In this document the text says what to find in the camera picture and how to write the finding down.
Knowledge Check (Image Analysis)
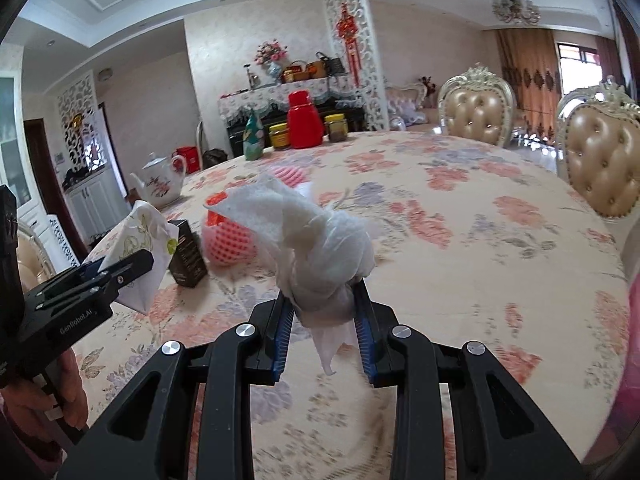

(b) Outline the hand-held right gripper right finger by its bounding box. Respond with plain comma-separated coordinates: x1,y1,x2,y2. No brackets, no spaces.
350,277,586,480

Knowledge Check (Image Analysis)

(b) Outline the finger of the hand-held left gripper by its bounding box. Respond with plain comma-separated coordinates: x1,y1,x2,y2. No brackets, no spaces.
35,251,154,312
29,260,109,303

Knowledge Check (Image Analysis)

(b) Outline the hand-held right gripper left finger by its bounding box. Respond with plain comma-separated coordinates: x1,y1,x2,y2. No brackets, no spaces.
57,292,301,480

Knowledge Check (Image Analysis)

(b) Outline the white floral paper pack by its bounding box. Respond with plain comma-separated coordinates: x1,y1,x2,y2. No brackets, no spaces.
82,200,180,316

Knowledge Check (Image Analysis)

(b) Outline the dark wrapper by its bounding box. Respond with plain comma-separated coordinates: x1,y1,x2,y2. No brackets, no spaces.
167,219,209,289

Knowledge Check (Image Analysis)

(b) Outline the white tissue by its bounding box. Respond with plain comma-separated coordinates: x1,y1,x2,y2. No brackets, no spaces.
204,175,377,377

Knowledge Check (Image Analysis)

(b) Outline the pink-lined trash bin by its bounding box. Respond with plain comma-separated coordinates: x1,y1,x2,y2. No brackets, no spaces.
617,265,640,411

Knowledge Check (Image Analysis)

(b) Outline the person's left forearm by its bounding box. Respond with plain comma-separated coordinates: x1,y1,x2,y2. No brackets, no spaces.
0,387,66,480

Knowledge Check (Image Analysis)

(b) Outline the person's left hand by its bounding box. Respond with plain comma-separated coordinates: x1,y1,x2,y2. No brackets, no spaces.
7,347,91,433

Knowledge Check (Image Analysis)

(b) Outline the tufted beige dining chair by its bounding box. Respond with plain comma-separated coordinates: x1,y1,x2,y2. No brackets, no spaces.
15,220,56,291
556,77,640,220
437,64,517,148

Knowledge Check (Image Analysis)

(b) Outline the white low cabinet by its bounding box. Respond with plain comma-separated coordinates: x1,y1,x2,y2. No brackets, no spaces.
65,165,126,246

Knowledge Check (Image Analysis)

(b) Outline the white floral teapot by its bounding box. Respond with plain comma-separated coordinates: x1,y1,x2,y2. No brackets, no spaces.
130,154,187,209

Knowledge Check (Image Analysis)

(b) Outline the red box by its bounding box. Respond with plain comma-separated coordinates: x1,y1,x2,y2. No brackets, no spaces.
171,146,199,175

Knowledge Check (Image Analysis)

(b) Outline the floral tablecloth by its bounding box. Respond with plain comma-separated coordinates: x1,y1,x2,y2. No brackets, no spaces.
75,130,632,480

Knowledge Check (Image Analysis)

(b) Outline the white glass-door cabinet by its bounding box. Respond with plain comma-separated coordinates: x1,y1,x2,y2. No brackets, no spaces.
0,45,46,231

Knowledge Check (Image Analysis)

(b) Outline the white lattice partition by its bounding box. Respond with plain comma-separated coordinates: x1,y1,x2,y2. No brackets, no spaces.
56,72,126,171
325,0,388,131

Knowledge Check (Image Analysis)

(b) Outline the dark sideboard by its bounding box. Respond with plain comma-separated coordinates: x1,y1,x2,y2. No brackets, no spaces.
226,100,368,158

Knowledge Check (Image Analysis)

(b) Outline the green bottle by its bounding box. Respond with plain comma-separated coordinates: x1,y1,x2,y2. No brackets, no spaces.
242,109,266,161

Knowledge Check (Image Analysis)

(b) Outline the yellow-lidded jar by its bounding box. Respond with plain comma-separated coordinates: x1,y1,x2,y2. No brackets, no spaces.
269,124,292,151
324,115,349,143

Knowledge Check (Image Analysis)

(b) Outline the lace cloth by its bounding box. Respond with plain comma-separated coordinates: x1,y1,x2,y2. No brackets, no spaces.
217,76,366,123

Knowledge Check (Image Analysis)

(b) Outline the red thermos jug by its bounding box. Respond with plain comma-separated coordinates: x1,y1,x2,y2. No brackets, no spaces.
287,90,325,149

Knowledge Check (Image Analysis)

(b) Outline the purple and white sofa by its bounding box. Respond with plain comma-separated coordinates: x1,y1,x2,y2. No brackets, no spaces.
385,80,441,126

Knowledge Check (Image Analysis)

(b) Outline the vase of pink flowers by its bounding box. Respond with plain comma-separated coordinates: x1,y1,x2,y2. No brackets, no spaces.
255,40,289,83

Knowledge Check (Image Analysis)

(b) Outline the dark handbag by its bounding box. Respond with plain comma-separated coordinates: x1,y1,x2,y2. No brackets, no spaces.
316,51,347,77

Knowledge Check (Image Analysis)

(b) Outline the red knot hanging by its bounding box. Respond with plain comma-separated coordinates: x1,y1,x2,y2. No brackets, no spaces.
336,2,362,86

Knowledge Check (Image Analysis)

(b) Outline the brown patterned curtain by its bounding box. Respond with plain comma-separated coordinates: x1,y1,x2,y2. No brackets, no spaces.
495,27,563,111

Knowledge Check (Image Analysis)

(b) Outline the window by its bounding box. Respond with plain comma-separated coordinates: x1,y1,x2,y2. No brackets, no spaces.
557,44,601,96

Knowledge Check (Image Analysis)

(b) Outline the chandelier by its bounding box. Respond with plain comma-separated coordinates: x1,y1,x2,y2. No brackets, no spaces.
491,0,542,26

